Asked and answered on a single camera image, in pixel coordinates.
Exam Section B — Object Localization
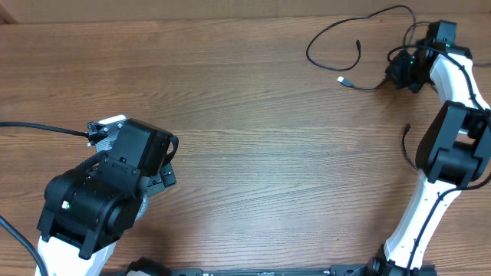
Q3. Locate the black USB cable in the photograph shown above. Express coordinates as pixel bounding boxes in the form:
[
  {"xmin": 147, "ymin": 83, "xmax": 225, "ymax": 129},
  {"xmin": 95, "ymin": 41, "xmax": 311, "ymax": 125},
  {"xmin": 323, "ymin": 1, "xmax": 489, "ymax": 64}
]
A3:
[{"xmin": 305, "ymin": 5, "xmax": 417, "ymax": 92}]

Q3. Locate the black cable with thin plug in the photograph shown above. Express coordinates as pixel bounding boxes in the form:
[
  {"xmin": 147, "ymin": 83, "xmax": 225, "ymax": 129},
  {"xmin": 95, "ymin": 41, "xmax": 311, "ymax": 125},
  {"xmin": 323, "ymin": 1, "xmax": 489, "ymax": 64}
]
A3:
[{"xmin": 401, "ymin": 63, "xmax": 491, "ymax": 172}]

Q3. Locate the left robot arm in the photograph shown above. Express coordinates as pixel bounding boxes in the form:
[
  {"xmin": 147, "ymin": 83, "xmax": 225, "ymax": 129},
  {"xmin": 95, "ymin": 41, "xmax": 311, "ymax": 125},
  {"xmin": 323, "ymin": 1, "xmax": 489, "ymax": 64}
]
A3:
[{"xmin": 35, "ymin": 115, "xmax": 179, "ymax": 275}]

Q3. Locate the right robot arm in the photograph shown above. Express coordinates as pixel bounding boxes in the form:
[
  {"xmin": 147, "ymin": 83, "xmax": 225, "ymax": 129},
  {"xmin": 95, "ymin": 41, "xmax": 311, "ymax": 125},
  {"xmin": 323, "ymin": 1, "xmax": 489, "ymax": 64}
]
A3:
[{"xmin": 355, "ymin": 20, "xmax": 490, "ymax": 275}]

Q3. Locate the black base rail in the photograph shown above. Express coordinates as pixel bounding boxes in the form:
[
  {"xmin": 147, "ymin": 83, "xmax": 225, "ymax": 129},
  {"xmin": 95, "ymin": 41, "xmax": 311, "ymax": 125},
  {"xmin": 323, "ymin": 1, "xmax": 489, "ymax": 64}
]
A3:
[{"xmin": 169, "ymin": 264, "xmax": 366, "ymax": 276}]

